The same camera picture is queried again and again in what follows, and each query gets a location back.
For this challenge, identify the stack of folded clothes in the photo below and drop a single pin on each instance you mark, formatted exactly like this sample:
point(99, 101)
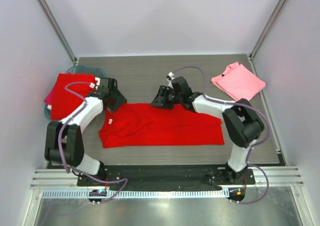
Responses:
point(48, 100)

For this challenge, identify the folded pink t-shirt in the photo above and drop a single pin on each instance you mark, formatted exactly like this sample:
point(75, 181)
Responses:
point(238, 82)

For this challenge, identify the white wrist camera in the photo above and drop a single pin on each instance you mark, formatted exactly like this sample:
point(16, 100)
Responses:
point(96, 83)
point(170, 76)

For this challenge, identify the folded red t-shirt on stack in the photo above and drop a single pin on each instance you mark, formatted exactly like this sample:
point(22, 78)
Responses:
point(65, 102)

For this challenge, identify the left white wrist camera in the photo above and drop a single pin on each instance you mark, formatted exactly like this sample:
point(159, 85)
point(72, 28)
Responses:
point(96, 83)

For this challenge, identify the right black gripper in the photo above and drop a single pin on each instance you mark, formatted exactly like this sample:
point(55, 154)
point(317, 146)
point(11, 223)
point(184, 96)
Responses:
point(162, 95)

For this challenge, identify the slotted cable duct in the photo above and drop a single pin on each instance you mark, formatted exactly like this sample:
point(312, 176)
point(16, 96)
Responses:
point(98, 193)

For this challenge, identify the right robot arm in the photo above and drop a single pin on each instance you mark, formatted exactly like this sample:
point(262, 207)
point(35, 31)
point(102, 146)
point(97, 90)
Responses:
point(242, 122)

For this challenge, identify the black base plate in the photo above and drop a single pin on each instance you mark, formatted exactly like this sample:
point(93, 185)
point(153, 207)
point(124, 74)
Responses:
point(169, 175)

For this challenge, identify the teal plastic basket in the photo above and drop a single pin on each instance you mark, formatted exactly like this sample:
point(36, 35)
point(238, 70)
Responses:
point(80, 69)

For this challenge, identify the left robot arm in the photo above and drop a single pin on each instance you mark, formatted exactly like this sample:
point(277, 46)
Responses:
point(64, 141)

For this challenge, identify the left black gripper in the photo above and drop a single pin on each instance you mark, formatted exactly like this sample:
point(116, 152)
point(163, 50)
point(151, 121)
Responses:
point(120, 100)

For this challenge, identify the red t-shirt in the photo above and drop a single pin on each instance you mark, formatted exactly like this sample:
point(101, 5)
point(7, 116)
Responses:
point(143, 125)
point(65, 102)

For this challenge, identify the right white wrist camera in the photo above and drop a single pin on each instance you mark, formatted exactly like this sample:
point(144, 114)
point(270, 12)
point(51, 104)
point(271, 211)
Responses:
point(170, 76)

